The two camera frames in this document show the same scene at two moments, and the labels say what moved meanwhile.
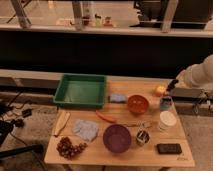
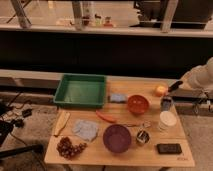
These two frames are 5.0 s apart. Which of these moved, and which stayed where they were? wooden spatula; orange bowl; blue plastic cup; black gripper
Moved: black gripper
Stayed: orange bowl; blue plastic cup; wooden spatula
